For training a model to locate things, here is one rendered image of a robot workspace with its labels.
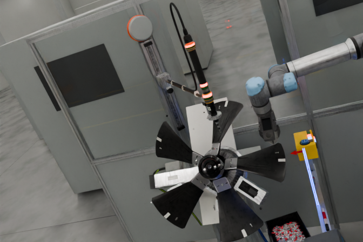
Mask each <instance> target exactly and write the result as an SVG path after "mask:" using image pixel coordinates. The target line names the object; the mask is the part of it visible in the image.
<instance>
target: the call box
mask: <svg viewBox="0 0 363 242"><path fill-rule="evenodd" d="M310 134H311V137H312V139H313V142H310V140H311V139H308V136H307V132H306V131H303V132H297V133H294V140H295V145H296V149H297V151H302V150H303V148H304V149H305V152H306V156H307V160H309V159H314V158H319V156H318V152H317V147H316V144H315V141H314V137H313V133H312V130H310ZM303 139H308V141H309V143H307V144H302V143H301V140H303ZM298 157H299V160H300V161H303V160H305V157H304V153H303V152H302V153H298Z"/></svg>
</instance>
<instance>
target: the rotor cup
mask: <svg viewBox="0 0 363 242"><path fill-rule="evenodd" d="M225 160H226V158H225V157H223V156H221V155H219V156H215V155H212V154H208V155H205V156H203V157H202V158H201V160H200V161H199V164H198V170H199V173H200V174H201V176H202V177H204V178H205V179H209V180H210V181H211V182H212V181H214V180H217V179H220V178H223V177H226V178H227V177H228V176H229V174H230V171H225V169H224V166H222V165H221V164H223V165H225ZM208 165H211V166H212V168H211V169H208V167H207V166H208ZM215 178H217V179H215Z"/></svg>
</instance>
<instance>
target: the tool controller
mask: <svg viewBox="0 0 363 242"><path fill-rule="evenodd" d="M304 242H345V240H344V238H343V237H342V235H341V234H340V232H339V231H338V229H336V228H335V229H333V230H330V231H327V232H323V233H320V234H317V235H314V236H311V237H308V238H305V239H304Z"/></svg>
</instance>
